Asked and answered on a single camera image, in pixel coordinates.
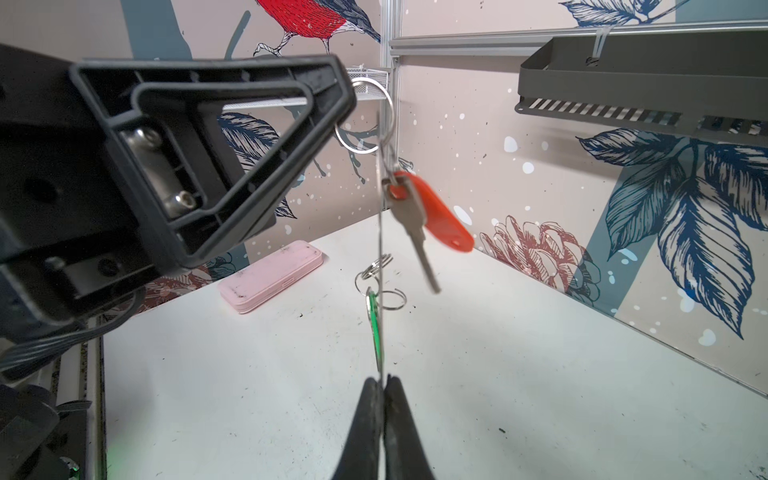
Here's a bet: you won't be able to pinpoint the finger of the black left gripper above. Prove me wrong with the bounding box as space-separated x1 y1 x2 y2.
70 55 356 270

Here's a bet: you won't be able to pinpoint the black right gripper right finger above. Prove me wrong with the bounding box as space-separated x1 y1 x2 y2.
383 375 435 480

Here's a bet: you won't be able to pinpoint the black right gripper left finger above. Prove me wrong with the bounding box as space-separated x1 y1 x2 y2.
332 378 383 480

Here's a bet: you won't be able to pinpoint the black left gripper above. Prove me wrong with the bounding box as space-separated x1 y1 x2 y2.
1 44 179 344

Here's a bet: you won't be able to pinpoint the green capped key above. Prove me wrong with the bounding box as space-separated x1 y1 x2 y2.
365 288 384 375

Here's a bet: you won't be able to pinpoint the steel split ring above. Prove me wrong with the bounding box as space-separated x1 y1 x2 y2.
353 253 409 312

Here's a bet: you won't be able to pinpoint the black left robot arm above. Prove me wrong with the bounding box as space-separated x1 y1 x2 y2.
1 45 356 479

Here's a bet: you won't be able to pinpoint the black hanging basket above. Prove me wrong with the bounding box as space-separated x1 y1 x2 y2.
516 30 767 148

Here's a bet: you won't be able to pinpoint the white wire mesh basket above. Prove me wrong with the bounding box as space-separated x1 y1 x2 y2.
223 65 389 112

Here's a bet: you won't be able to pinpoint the steel split ring end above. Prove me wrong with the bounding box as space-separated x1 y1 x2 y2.
333 75 397 157

